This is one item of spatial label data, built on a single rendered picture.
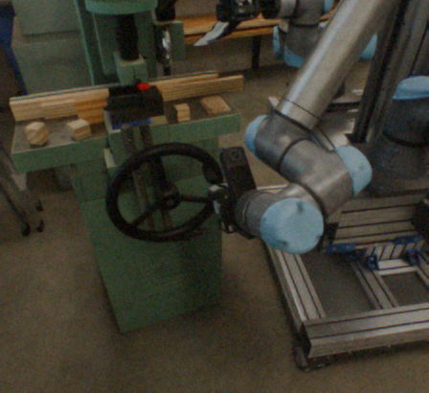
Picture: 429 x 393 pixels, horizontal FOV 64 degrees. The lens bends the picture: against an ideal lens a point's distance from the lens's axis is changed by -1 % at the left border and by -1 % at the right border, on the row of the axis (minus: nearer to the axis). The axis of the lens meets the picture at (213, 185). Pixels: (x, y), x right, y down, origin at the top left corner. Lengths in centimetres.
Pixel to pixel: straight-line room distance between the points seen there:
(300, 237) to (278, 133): 19
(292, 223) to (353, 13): 33
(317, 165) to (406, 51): 65
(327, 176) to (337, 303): 96
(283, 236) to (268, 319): 113
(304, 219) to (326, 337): 89
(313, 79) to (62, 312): 143
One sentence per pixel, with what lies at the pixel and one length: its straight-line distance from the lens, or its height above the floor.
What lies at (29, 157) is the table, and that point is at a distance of 95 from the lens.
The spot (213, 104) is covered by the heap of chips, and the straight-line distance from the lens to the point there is 102.
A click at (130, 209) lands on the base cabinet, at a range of 108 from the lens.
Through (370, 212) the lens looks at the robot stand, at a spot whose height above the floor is 71.
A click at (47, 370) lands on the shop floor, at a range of 160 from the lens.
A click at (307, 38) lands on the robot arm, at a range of 96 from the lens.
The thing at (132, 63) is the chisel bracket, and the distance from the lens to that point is 99.
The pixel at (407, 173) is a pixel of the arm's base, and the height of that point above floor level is 84.
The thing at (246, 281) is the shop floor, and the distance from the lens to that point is 168.
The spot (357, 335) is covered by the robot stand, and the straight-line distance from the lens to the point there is 136.
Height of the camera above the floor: 135
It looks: 38 degrees down
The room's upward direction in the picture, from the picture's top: straight up
